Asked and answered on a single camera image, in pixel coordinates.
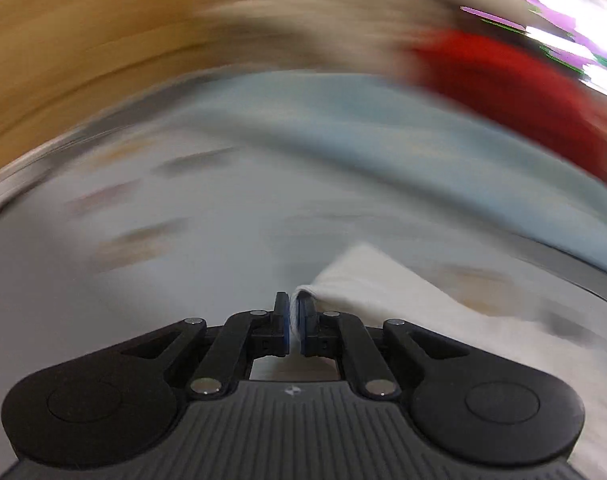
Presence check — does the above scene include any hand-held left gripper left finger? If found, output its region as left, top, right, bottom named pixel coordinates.
left=118, top=291, right=291, bottom=401

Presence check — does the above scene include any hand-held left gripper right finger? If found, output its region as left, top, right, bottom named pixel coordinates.
left=298, top=296, right=473, bottom=401

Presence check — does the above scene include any white garment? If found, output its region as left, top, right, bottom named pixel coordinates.
left=290, top=241, right=607, bottom=471

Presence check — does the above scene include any printed grey white bed sheet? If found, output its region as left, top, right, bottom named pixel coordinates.
left=0, top=125, right=607, bottom=466

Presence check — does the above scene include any light blue blanket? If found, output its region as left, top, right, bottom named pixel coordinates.
left=174, top=72, right=607, bottom=281

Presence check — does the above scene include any beige cloth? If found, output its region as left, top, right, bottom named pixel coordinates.
left=198, top=0, right=459, bottom=78

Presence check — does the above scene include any red pillow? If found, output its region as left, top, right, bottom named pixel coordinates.
left=408, top=27, right=607, bottom=186

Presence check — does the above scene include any bright window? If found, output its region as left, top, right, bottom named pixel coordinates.
left=458, top=0, right=607, bottom=96

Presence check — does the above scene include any wooden bed frame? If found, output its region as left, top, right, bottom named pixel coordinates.
left=0, top=0, right=264, bottom=176

